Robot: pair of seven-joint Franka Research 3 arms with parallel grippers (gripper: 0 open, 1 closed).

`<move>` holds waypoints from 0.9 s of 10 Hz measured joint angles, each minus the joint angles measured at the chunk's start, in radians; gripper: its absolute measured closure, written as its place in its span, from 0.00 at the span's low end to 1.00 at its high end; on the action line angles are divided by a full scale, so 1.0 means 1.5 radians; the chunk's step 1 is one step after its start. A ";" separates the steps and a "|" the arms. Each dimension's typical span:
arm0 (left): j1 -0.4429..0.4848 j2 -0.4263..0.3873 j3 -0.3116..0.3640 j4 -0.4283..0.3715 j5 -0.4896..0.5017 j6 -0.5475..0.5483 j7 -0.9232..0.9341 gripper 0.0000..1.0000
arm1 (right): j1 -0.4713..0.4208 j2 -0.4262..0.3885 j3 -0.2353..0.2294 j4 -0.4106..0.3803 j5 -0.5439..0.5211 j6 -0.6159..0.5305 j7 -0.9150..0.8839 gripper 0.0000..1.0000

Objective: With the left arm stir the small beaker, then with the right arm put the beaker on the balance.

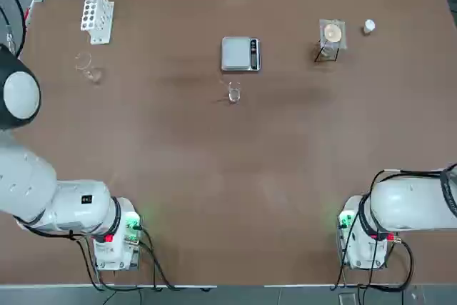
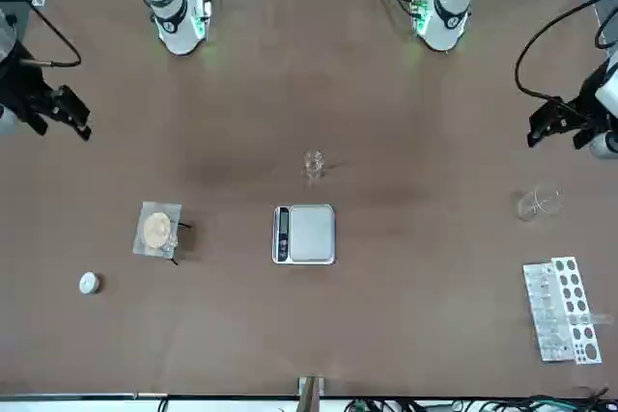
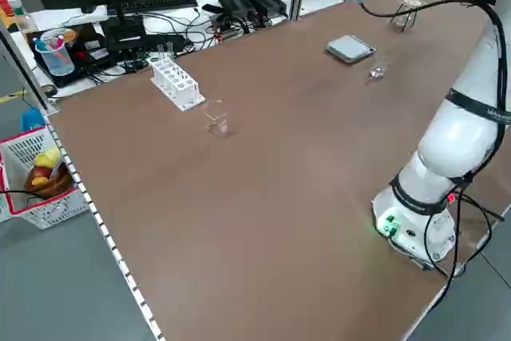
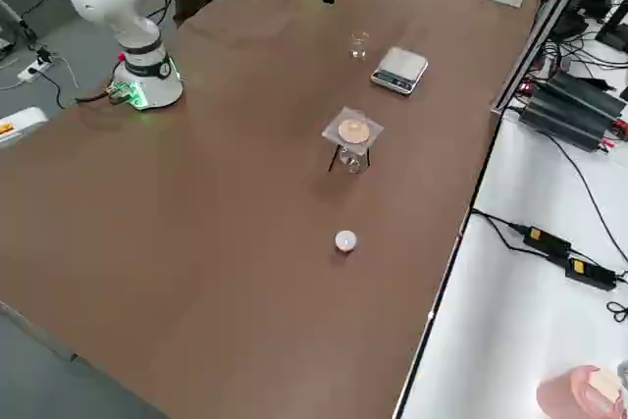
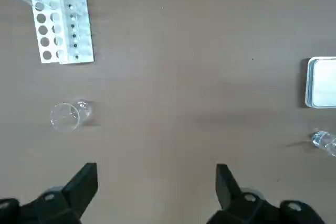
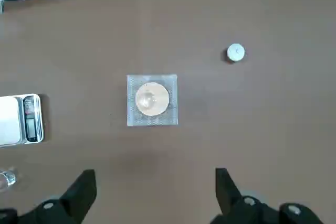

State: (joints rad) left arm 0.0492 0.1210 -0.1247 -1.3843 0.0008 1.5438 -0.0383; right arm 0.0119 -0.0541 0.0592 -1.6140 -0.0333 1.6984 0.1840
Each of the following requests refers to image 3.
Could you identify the small glass beaker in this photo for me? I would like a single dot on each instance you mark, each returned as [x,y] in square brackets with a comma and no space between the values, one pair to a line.
[377,72]

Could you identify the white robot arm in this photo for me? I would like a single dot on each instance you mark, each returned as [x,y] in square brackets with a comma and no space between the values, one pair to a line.
[459,137]

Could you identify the large glass beaker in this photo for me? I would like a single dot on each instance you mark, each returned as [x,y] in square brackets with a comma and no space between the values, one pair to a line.
[217,127]

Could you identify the silver digital balance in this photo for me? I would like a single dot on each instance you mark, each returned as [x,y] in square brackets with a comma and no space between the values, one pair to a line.
[349,48]

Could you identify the white test tube rack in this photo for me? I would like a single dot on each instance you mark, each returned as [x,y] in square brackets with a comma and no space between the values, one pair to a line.
[175,81]

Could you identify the glass test tube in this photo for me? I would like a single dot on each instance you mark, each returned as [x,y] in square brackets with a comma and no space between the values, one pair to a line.
[170,50]
[161,51]

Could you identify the brown wooden fruit bowl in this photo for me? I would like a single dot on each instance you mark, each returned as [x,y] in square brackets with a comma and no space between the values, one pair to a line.
[56,187]

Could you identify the black tripod stand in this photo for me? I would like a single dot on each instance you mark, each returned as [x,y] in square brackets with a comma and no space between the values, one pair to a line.
[414,21]

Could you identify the yellow fruit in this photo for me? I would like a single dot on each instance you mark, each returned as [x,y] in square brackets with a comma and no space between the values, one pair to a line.
[48,157]

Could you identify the clear measuring cup with pens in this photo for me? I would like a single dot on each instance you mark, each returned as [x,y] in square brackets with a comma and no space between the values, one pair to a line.
[60,63]

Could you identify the red apple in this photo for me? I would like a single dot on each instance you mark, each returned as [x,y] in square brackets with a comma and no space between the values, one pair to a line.
[40,173]

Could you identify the white plastic basket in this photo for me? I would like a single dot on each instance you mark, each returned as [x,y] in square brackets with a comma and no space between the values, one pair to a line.
[48,213]

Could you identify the blue plastic bin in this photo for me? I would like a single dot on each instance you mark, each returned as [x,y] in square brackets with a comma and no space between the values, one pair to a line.
[32,119]

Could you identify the clear plastic bottle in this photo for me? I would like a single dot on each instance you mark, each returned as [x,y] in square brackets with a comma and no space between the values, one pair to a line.
[22,21]

